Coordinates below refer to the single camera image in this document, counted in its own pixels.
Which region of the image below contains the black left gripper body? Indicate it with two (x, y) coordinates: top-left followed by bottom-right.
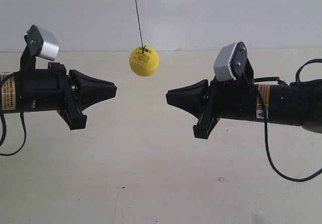
(21, 62), (87, 130)

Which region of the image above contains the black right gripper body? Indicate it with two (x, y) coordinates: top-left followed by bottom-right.
(193, 80), (257, 139)

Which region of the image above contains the yellow tennis ball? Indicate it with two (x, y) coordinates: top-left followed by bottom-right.
(129, 45), (160, 77)

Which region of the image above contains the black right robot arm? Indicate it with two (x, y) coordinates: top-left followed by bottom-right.
(166, 79), (321, 139)

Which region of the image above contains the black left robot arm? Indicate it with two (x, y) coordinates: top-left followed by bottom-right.
(1, 62), (117, 130)

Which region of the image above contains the black right camera cable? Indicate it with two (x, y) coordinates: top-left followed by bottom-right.
(241, 58), (322, 183)

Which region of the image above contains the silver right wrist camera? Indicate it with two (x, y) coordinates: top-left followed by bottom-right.
(213, 41), (254, 82)

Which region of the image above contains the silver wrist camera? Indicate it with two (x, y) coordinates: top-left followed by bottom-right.
(25, 25), (59, 61)
(213, 41), (254, 82)

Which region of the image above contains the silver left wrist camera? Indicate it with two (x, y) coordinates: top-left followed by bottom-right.
(25, 25), (59, 61)

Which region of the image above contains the black hanging string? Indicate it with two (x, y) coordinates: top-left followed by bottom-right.
(132, 0), (148, 54)

